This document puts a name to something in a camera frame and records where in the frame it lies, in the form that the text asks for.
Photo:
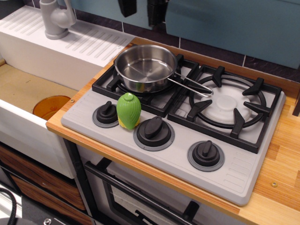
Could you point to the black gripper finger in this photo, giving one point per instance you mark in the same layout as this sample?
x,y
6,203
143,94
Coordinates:
x,y
128,7
156,10

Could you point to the stainless steel pan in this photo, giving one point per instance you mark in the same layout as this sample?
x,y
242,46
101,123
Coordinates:
x,y
152,68

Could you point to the green toy corncob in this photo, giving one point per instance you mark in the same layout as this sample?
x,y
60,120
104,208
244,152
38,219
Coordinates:
x,y
128,111

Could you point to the black left stove knob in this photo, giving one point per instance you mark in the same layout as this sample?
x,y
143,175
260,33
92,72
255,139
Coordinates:
x,y
106,116

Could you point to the black stove knob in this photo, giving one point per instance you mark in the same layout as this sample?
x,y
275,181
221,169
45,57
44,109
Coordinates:
x,y
106,116
206,156
154,134

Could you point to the black middle stove knob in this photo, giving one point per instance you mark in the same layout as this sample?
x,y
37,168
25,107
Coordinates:
x,y
154,134

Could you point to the grey toy stove top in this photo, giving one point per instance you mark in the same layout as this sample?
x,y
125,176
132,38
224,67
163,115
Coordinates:
x,y
234,181

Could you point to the black right stove knob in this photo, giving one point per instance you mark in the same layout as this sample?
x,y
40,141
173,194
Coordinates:
x,y
206,156

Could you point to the grey toy faucet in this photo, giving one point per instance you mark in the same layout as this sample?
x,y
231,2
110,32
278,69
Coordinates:
x,y
57,21

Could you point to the black left burner grate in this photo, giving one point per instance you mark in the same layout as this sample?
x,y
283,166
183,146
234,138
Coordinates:
x,y
158,103

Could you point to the black burner grate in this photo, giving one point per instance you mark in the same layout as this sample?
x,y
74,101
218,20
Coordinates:
x,y
231,108
158,103

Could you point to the white toy sink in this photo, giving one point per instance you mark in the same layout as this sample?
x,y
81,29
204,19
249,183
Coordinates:
x,y
33,67

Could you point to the black right burner grate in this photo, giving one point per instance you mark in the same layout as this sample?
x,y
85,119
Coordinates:
x,y
231,108

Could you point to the orange plastic drain disc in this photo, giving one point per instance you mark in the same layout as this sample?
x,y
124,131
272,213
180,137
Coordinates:
x,y
47,107

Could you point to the toy oven door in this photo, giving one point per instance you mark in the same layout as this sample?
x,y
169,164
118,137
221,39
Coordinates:
x,y
133,199

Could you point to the wooden drawer fronts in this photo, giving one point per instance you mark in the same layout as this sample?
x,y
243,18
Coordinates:
x,y
45,186

